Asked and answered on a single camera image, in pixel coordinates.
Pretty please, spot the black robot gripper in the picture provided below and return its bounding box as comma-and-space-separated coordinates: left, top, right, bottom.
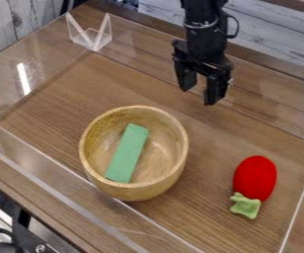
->
172, 21, 235, 106

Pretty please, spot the red plush strawberry toy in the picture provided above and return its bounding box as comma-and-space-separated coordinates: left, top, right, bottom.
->
231, 155, 277, 219

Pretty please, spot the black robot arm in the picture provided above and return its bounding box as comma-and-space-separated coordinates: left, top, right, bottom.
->
172, 0, 240, 106

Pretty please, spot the round wooden bowl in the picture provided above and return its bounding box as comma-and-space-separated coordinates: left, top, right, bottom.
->
78, 105, 189, 202

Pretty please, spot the green rectangular block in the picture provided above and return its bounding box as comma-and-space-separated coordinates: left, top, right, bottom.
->
105, 124, 150, 184

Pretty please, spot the clear acrylic corner bracket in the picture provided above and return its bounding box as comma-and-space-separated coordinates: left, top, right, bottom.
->
65, 13, 113, 52

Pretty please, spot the black table leg bracket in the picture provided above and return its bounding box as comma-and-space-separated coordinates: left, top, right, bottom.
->
13, 209, 60, 253

